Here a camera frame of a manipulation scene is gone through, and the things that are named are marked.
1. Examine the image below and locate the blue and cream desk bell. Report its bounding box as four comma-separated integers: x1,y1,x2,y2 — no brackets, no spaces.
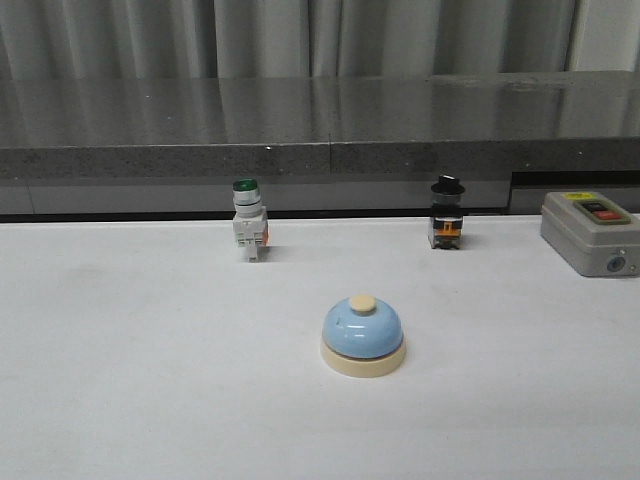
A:
320,294,406,378

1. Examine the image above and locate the green-capped white push button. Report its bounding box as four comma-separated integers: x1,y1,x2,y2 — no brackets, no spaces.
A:
232,178,269,262

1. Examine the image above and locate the grey stone counter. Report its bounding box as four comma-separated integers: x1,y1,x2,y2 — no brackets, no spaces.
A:
1,71,639,221

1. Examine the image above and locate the grey curtain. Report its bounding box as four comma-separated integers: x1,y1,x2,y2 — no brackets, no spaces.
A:
1,1,578,80

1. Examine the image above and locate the black selector switch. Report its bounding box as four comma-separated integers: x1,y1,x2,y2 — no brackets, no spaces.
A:
428,175,465,250

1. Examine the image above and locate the grey on-off switch box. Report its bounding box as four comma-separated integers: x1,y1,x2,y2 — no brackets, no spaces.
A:
541,191,639,277

